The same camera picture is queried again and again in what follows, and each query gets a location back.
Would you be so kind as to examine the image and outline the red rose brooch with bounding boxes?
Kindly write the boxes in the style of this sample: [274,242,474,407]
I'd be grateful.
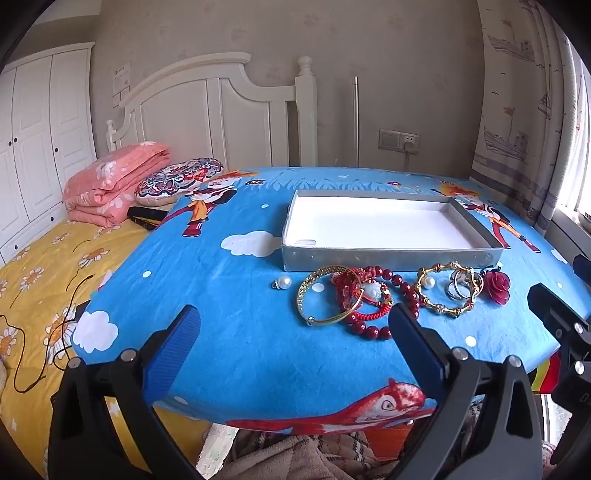
[480,270,512,305]

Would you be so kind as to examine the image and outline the grey shallow cardboard box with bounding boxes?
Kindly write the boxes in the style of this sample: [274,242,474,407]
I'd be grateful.
[281,188,506,272]

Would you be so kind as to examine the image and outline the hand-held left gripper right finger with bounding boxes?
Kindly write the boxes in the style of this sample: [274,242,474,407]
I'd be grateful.
[389,302,543,480]

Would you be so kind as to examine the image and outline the gold bamboo bangle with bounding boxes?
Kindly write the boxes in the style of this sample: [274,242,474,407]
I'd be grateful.
[414,261,483,319]

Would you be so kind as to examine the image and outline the pink folded quilt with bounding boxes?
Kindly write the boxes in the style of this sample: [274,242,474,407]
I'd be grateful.
[63,142,172,227]

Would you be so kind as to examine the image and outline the silver rings with green stone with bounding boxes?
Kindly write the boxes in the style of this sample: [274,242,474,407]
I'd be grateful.
[445,269,484,301]

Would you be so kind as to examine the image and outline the dark red bead bracelet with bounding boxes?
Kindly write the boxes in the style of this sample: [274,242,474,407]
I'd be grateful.
[342,264,421,341]

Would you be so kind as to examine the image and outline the rainbow striped cloth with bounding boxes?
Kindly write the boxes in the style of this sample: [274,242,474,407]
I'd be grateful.
[531,354,561,394]

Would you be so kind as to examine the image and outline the window frame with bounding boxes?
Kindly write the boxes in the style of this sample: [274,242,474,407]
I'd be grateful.
[551,46,591,259]

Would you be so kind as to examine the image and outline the patterned round pillow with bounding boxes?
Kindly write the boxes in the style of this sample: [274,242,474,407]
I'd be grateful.
[135,158,225,206]

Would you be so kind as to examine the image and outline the white wooden headboard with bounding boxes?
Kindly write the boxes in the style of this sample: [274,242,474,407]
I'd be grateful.
[106,52,319,169]

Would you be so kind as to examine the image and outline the beige plaid blanket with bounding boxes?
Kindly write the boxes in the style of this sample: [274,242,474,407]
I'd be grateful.
[203,425,416,480]

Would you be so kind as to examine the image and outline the beige wall socket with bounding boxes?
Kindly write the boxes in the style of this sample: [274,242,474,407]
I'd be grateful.
[379,128,421,155]

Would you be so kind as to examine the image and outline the red string bracelet with jade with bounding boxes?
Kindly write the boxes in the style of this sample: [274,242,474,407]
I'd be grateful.
[330,270,393,321]

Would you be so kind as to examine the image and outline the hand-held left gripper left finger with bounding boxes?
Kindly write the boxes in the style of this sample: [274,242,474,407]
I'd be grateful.
[48,304,204,480]

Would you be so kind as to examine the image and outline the ship print curtain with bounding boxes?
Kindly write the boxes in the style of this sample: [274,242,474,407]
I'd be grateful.
[471,0,583,236]

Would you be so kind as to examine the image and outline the gold rhinestone bangle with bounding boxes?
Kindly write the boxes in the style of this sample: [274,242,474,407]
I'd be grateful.
[297,265,363,326]

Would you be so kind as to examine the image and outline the white wardrobe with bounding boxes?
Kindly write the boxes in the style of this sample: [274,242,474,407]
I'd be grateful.
[0,42,98,266]

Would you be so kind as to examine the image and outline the thin black cord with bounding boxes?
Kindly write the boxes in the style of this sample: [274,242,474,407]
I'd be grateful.
[0,272,93,394]

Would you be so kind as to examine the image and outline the black orange strap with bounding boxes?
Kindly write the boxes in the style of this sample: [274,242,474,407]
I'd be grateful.
[127,206,169,232]

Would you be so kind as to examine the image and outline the blue cartoon tablecloth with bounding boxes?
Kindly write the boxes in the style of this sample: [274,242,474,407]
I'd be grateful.
[74,166,583,437]

